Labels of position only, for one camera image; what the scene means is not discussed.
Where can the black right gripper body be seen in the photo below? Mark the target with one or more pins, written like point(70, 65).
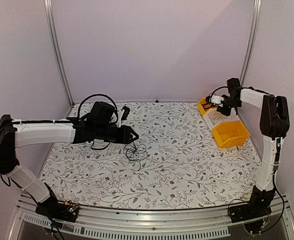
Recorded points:
point(232, 103)

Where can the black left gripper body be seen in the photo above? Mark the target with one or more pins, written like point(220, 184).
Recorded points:
point(122, 139)

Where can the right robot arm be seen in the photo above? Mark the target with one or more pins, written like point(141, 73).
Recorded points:
point(274, 124)

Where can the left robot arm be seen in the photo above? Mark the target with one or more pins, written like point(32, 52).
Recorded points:
point(103, 122)

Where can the white translucent plastic bin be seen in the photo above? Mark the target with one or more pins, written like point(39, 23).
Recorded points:
point(213, 118)

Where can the far yellow plastic bin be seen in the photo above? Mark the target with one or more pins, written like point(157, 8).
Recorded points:
point(204, 108)

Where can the yellow plastic bin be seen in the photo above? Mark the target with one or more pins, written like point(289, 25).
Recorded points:
point(204, 108)
point(230, 134)

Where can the near yellow plastic bin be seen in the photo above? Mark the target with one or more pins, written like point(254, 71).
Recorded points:
point(230, 134)

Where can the floral patterned table mat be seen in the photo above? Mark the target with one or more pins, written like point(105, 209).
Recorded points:
point(175, 164)

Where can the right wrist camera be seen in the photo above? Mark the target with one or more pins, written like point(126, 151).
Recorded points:
point(214, 99)

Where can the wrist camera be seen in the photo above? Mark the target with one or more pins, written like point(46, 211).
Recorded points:
point(214, 99)
point(122, 115)

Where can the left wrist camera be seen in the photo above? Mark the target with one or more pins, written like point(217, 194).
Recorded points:
point(122, 115)

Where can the front aluminium rail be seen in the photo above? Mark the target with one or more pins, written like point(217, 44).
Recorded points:
point(98, 223)

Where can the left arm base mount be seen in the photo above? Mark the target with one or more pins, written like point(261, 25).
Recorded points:
point(60, 210)

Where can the right aluminium frame post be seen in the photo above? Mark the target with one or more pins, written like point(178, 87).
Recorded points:
point(257, 4)

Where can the aluminium frame post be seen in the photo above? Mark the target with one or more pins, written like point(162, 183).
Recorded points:
point(48, 6)
point(257, 4)

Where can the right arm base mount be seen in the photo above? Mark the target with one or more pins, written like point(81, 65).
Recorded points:
point(258, 206)

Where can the left aluminium frame post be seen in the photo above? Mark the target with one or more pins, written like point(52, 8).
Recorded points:
point(48, 6)

